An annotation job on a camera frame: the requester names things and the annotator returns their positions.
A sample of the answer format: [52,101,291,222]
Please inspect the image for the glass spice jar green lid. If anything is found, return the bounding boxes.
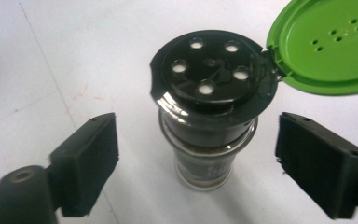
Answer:
[148,0,358,192]

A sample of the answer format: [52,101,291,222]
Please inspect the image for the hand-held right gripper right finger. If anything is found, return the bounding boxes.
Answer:
[274,111,358,220]

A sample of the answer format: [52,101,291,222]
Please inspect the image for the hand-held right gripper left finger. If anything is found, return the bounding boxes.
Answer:
[48,112,121,218]

